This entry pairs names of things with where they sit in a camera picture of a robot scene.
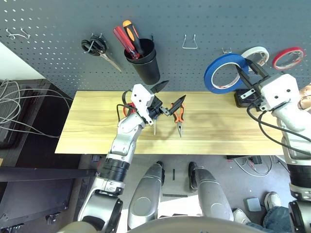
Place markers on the silver robot left leg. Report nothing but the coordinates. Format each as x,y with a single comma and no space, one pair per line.
145,201

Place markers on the silver robot right leg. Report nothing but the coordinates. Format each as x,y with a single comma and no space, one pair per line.
211,194

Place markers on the white sneaker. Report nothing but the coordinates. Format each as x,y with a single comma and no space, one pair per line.
241,216
272,200

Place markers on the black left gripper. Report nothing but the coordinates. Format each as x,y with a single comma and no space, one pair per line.
155,106

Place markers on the metal peg hook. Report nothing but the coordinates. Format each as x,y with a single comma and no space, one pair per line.
297,54
226,51

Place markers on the red tape roll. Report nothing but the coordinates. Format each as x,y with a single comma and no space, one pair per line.
289,49

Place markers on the grey pegboard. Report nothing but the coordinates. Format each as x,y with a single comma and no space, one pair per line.
170,14

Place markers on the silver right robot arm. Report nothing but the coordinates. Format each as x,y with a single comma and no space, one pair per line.
298,174

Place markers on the white tape roll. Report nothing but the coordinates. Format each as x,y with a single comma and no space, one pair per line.
255,49

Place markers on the grey robot torso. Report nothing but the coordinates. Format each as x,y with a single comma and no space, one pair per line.
170,225

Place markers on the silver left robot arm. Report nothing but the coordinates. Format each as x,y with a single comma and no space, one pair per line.
124,143

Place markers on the grey foot pedal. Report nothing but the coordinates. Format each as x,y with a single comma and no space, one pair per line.
252,204

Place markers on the orange black needle-nose pliers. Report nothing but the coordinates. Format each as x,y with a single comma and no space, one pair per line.
179,119

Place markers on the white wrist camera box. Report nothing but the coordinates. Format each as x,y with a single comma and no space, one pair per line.
279,89
141,97

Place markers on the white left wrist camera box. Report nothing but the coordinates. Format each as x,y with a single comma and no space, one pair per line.
141,97

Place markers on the blue jeans leg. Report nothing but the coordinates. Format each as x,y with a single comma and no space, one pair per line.
253,228
277,218

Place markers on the black cup holder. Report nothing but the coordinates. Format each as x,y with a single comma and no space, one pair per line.
148,70

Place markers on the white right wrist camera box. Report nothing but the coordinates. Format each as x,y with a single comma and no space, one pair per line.
279,89

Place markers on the blue tape roll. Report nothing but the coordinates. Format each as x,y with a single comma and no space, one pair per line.
209,72

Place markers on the silver robot leg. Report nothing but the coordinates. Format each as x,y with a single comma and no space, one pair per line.
211,194
145,201

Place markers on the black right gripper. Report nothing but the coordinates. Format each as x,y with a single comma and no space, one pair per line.
256,97

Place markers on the black tool case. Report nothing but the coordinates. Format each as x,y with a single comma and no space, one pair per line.
239,103

